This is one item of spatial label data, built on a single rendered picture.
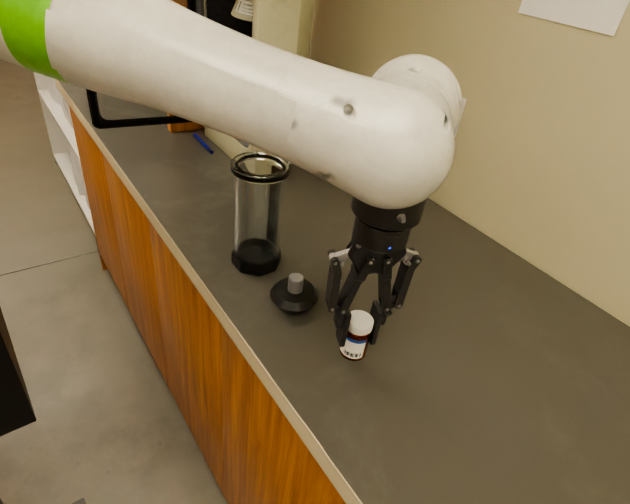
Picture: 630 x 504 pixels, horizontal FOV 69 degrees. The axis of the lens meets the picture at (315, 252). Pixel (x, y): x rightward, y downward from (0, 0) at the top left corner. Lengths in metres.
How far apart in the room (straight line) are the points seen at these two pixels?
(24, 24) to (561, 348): 0.93
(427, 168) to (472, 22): 0.89
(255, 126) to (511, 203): 0.90
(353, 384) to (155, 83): 0.54
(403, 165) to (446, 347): 0.55
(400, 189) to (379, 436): 0.43
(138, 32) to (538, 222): 0.97
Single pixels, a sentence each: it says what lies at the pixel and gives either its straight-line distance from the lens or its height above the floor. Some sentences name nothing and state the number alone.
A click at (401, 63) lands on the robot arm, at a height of 1.43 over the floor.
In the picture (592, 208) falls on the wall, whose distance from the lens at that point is 1.13.
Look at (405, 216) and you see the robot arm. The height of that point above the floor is 1.26.
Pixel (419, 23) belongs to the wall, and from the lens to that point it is 1.37.
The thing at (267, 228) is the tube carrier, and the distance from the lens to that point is 0.88.
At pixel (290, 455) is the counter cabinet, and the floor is 0.75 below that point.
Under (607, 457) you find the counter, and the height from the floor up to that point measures 0.94.
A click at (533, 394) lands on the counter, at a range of 0.88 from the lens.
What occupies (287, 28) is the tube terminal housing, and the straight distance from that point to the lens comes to 1.21.
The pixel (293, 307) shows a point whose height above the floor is 0.97.
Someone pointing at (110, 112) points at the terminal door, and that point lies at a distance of 1.46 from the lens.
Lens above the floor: 1.54
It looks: 36 degrees down
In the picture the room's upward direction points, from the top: 8 degrees clockwise
